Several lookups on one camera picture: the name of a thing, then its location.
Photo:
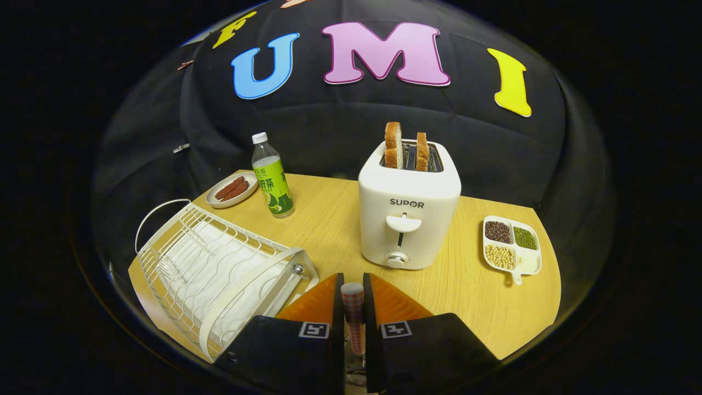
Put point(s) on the small white clip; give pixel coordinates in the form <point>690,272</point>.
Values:
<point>181,148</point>

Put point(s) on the pile of red beans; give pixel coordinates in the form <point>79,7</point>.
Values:
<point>498,232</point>

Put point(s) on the small beige saucer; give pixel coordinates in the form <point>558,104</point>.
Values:
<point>249,192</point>

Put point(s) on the green label drink bottle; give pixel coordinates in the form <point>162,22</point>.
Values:
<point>272,186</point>

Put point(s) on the pile of green beans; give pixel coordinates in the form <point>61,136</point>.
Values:
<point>525,238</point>

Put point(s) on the white toaster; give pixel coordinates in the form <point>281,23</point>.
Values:
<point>408,230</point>

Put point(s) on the red sausage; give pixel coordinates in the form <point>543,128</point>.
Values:
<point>236,192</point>
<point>229,187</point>

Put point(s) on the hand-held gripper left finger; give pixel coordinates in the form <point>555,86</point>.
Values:
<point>338,351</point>

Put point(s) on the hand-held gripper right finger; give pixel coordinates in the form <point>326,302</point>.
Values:
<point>371,351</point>

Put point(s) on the white divided dish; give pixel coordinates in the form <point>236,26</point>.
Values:
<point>529,262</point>

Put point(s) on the small reddish clip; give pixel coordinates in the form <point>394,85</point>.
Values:
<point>185,65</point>

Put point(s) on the toasted bread slice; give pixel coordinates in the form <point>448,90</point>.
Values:
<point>392,144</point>
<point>422,152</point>

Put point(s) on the pile of soybeans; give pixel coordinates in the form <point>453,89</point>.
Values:
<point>500,257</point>

